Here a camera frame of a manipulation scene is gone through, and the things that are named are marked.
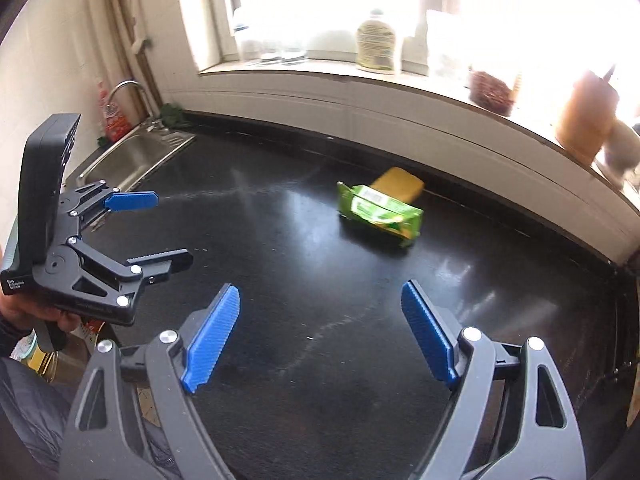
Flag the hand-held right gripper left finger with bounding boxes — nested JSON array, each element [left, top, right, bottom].
[[59, 282, 242, 480]]

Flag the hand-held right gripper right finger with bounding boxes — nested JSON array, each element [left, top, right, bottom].
[[401, 280, 587, 480]]

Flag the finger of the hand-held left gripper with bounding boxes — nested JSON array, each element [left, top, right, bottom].
[[67, 235, 194, 295], [59, 179, 160, 232]]

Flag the green wipes pack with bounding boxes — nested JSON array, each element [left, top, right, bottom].
[[336, 181, 425, 248]]

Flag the person's left hand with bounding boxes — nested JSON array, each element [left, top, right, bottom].
[[0, 287, 86, 336]]

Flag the stainless steel sink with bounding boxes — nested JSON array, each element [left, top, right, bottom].
[[75, 130, 197, 196]]

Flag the red detergent bottle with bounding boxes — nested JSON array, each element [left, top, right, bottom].
[[97, 82, 133, 143]]

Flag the dark green scouring cloth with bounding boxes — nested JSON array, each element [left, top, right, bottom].
[[159, 103, 193, 128]]

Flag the chrome faucet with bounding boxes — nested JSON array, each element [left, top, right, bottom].
[[106, 80, 163, 132]]

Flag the yellow sponge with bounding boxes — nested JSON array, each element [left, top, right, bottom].
[[372, 166, 425, 204]]

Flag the person's dark trousers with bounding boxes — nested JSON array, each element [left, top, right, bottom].
[[0, 355, 166, 480]]

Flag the clear glass jar with lid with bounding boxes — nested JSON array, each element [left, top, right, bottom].
[[232, 7, 263, 61]]

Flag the clear drinking glass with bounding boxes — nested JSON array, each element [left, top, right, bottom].
[[282, 35, 309, 64], [260, 35, 286, 64]]

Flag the jar with red-brown contents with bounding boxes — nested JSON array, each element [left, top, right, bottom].
[[468, 66, 518, 117]]

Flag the pale grey object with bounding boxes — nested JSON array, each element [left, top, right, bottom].
[[599, 120, 640, 187]]

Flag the clear plastic container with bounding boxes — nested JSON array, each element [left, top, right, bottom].
[[426, 9, 473, 81]]

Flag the pale green soap bottle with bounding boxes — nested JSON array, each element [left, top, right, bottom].
[[355, 9, 397, 73]]

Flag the brown wall pipes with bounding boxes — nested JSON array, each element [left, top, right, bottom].
[[107, 0, 163, 111]]

